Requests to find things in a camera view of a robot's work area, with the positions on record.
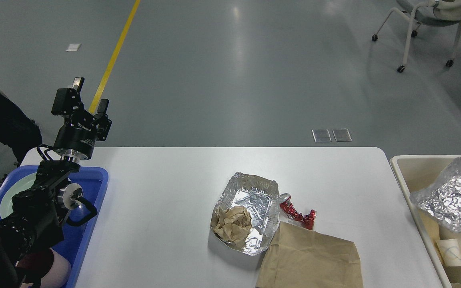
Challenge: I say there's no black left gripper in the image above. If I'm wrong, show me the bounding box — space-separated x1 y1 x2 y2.
51 77 112 162

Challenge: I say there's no mint green plate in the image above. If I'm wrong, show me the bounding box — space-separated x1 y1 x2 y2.
0 172 36 219

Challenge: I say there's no aluminium foil sheet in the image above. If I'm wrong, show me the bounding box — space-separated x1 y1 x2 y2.
409 157 461 233

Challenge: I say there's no short white paper cup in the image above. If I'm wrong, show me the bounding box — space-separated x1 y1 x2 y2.
437 239 461 267

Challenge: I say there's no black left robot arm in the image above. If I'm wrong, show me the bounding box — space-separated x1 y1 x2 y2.
0 77 112 288

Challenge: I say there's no blue plastic tray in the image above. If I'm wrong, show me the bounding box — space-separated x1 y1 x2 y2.
0 165 109 288

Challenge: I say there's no pink mug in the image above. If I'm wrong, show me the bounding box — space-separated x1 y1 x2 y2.
16 248 71 288

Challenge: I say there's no crumpled brown paper napkin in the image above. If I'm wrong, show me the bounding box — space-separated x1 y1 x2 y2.
211 206 251 245

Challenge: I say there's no aluminium foil tray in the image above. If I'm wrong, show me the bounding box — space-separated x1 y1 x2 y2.
210 172 280 256

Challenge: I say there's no grey metal floor plate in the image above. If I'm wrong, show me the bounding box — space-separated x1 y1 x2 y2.
312 129 333 143

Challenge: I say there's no red foil wrapper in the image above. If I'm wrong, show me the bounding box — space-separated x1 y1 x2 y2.
279 193 317 230

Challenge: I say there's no brown paper bag front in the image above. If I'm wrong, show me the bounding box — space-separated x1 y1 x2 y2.
255 222 363 288

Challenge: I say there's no beige plastic bin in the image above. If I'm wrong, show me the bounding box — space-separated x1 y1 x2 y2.
390 155 461 288

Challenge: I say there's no grey office chair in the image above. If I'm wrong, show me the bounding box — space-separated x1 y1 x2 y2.
371 0 461 73

